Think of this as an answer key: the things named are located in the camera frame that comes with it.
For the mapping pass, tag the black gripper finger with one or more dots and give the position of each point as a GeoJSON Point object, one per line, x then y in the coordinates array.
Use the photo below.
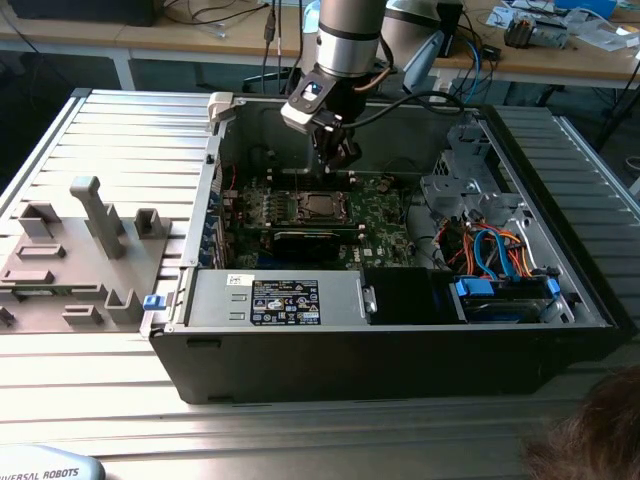
{"type": "Point", "coordinates": [347, 152]}
{"type": "Point", "coordinates": [324, 150]}

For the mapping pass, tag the silver CPU chip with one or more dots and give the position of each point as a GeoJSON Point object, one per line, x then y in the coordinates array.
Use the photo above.
{"type": "Point", "coordinates": [320, 205]}

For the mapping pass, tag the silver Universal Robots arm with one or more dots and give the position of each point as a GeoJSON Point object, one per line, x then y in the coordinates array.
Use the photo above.
{"type": "Point", "coordinates": [347, 50]}

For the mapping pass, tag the black RAM slot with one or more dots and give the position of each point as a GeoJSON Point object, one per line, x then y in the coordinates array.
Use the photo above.
{"type": "Point", "coordinates": [287, 179]}

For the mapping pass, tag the CPU socket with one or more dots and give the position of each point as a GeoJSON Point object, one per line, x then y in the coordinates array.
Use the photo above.
{"type": "Point", "coordinates": [297, 221]}

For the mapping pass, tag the CPU cooler heat sink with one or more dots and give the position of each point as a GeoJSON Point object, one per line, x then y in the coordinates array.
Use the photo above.
{"type": "Point", "coordinates": [517, 32]}

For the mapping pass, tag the round coin battery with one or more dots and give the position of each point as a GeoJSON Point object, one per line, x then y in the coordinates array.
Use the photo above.
{"type": "Point", "coordinates": [382, 186]}

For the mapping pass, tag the green motherboard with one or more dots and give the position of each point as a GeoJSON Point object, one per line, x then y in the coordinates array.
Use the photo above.
{"type": "Point", "coordinates": [385, 235]}

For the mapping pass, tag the white power strip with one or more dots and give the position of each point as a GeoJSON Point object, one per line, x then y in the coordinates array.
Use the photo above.
{"type": "Point", "coordinates": [441, 96]}

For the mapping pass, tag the black graphics card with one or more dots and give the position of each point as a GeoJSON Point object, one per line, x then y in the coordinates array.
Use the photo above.
{"type": "Point", "coordinates": [305, 245]}

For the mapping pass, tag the metal disk bay cage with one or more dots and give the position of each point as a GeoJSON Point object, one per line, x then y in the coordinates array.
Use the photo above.
{"type": "Point", "coordinates": [445, 190]}

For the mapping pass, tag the blue expansion card retainer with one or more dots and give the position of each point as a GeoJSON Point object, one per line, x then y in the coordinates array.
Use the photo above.
{"type": "Point", "coordinates": [215, 200]}

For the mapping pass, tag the black upright box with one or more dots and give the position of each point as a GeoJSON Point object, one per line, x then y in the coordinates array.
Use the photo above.
{"type": "Point", "coordinates": [450, 30]}

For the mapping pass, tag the small black connector box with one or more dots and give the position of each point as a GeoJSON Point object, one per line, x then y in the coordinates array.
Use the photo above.
{"type": "Point", "coordinates": [492, 52]}

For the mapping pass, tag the black plastic fan shroud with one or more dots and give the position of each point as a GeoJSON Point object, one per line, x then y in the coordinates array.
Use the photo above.
{"type": "Point", "coordinates": [400, 295]}

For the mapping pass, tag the grey power supply unit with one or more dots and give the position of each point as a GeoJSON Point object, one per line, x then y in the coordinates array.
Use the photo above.
{"type": "Point", "coordinates": [220, 300]}

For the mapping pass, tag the hard disk in blue carrier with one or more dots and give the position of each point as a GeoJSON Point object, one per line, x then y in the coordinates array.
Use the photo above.
{"type": "Point", "coordinates": [472, 288]}

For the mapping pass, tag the wooden desk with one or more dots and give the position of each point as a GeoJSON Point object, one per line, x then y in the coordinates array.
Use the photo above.
{"type": "Point", "coordinates": [175, 37]}
{"type": "Point", "coordinates": [550, 62]}

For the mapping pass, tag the black PC case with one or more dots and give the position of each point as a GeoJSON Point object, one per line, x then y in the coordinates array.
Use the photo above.
{"type": "Point", "coordinates": [350, 365]}

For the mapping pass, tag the blue case latch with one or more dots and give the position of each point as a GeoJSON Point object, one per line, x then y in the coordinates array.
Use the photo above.
{"type": "Point", "coordinates": [154, 302]}

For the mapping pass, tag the blue box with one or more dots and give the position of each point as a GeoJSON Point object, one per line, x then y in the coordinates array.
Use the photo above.
{"type": "Point", "coordinates": [590, 6]}

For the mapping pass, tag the clear plastic bag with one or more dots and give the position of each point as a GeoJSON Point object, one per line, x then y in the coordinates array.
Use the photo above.
{"type": "Point", "coordinates": [610, 37]}

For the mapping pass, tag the grey parts rack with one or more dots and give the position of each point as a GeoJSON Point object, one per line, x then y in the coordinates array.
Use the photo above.
{"type": "Point", "coordinates": [80, 260]}

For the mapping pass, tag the black device case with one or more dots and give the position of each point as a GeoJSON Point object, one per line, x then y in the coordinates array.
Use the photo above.
{"type": "Point", "coordinates": [85, 10]}

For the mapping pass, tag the person's brown haired head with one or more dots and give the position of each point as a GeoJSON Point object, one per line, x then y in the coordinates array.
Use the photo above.
{"type": "Point", "coordinates": [600, 440]}

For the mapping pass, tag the pale blue teach pendant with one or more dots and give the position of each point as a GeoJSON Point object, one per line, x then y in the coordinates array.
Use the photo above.
{"type": "Point", "coordinates": [45, 470]}

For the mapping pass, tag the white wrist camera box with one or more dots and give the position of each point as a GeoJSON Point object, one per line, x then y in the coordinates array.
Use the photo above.
{"type": "Point", "coordinates": [300, 114]}

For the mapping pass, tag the grey metal drive bracket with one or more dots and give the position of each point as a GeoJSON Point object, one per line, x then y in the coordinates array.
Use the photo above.
{"type": "Point", "coordinates": [550, 35]}

